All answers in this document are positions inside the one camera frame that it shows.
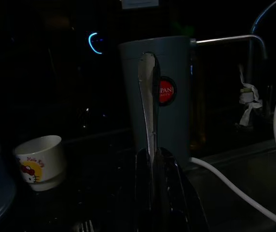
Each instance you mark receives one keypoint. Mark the grey cylindrical water filter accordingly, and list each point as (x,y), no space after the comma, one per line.
(176,125)

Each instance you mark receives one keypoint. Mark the stainless steel sink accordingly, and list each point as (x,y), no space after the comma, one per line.
(261,164)

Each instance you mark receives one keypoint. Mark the blue glowing indicator light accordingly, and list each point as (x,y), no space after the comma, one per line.
(89,42)

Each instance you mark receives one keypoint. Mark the silver metal spoon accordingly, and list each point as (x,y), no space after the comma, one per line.
(147,96)

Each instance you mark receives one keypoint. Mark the white cartoon print cup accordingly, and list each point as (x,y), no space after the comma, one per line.
(46,157)

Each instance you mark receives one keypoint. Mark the chrome gooseneck faucet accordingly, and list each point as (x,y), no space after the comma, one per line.
(249,67)

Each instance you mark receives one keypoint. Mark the silver metal fork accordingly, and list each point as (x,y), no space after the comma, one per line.
(86,227)

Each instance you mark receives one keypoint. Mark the white cloth tie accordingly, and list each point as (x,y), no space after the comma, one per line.
(249,99)

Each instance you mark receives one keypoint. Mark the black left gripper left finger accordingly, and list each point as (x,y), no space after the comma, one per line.
(145,193)

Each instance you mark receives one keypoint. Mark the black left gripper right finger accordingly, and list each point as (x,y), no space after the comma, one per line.
(174,198)

